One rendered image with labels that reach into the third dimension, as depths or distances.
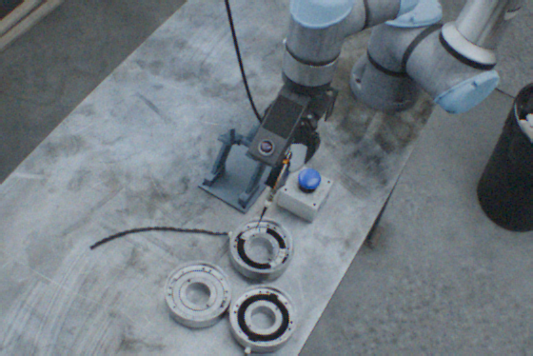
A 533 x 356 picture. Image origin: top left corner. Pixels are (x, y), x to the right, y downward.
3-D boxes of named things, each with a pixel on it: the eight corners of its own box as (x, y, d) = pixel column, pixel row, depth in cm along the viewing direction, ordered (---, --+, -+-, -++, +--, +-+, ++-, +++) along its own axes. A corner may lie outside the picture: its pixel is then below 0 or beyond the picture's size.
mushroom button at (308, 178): (310, 206, 116) (315, 188, 112) (290, 195, 117) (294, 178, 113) (321, 189, 119) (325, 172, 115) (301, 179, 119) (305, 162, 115)
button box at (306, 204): (312, 224, 117) (317, 207, 113) (277, 205, 119) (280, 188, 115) (332, 191, 122) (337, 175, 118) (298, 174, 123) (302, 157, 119)
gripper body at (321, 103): (333, 117, 104) (348, 61, 94) (306, 152, 99) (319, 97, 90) (291, 94, 106) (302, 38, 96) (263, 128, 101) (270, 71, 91)
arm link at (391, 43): (399, 25, 136) (415, -27, 125) (442, 66, 130) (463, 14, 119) (354, 42, 132) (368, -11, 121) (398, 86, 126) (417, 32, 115)
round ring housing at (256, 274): (302, 247, 114) (305, 235, 111) (271, 295, 108) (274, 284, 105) (248, 219, 116) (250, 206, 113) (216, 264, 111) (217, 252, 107)
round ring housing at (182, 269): (153, 314, 104) (152, 303, 101) (183, 262, 110) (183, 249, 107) (213, 342, 102) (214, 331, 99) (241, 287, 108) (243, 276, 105)
